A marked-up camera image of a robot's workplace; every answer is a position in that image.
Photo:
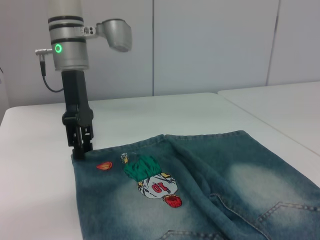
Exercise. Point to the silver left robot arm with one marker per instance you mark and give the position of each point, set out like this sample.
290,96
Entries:
67,32

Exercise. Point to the blue denim shorts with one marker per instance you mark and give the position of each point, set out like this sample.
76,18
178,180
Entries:
200,190

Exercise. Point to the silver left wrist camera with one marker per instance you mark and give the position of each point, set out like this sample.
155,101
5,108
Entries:
116,33

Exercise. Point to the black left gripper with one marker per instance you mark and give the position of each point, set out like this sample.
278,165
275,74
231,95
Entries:
75,100

